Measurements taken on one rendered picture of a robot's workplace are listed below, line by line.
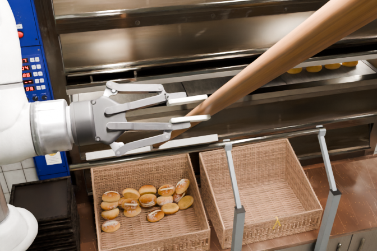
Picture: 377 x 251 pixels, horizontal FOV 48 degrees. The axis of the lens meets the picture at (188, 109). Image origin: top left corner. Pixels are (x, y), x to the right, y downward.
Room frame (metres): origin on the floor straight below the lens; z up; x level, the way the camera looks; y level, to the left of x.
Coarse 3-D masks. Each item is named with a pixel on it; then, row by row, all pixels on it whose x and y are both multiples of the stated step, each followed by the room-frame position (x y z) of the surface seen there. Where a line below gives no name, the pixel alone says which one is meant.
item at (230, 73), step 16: (336, 48) 2.11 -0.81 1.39; (352, 48) 2.09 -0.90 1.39; (368, 48) 2.08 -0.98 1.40; (192, 64) 1.91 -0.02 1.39; (208, 64) 1.90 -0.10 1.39; (224, 64) 1.89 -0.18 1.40; (240, 64) 1.87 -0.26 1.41; (304, 64) 1.86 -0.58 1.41; (320, 64) 1.88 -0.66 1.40; (80, 80) 1.73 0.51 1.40; (96, 80) 1.72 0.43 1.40; (160, 80) 1.69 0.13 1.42; (176, 80) 1.71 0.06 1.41
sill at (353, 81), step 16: (320, 80) 2.11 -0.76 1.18; (336, 80) 2.11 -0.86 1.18; (352, 80) 2.11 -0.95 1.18; (368, 80) 2.12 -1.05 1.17; (208, 96) 1.93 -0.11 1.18; (256, 96) 1.96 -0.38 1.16; (272, 96) 1.98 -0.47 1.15; (128, 112) 1.80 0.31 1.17; (144, 112) 1.82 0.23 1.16; (160, 112) 1.84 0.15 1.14
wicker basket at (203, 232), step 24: (96, 168) 1.72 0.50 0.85; (144, 168) 1.77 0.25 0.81; (192, 168) 1.75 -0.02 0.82; (96, 192) 1.68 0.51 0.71; (120, 192) 1.71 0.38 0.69; (192, 192) 1.71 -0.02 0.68; (96, 216) 1.44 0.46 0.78; (120, 216) 1.62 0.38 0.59; (144, 216) 1.62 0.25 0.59; (168, 216) 1.62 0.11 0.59; (192, 216) 1.61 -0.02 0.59; (120, 240) 1.45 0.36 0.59; (144, 240) 1.45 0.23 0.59; (168, 240) 1.35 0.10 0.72; (192, 240) 1.38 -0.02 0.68
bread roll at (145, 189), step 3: (144, 186) 1.71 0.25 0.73; (147, 186) 1.71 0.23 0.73; (150, 186) 1.71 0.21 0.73; (141, 189) 1.69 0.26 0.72; (144, 189) 1.69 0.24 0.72; (147, 189) 1.69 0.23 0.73; (150, 189) 1.69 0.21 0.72; (153, 189) 1.70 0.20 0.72; (141, 192) 1.68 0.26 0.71; (144, 192) 1.68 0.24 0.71; (147, 192) 1.68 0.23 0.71; (150, 192) 1.68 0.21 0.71; (153, 192) 1.69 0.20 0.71; (141, 195) 1.69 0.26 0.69
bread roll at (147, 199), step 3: (144, 195) 1.67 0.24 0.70; (147, 195) 1.66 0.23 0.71; (150, 195) 1.66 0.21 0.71; (153, 195) 1.67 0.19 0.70; (141, 198) 1.65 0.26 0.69; (144, 198) 1.65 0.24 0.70; (147, 198) 1.64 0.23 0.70; (150, 198) 1.65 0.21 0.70; (153, 198) 1.65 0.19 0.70; (156, 198) 1.66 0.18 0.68; (141, 201) 1.64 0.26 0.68; (144, 201) 1.64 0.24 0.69; (147, 201) 1.63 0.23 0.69; (150, 201) 1.63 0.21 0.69; (153, 201) 1.64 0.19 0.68; (144, 204) 1.63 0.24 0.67; (147, 204) 1.63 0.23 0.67; (150, 204) 1.63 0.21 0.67
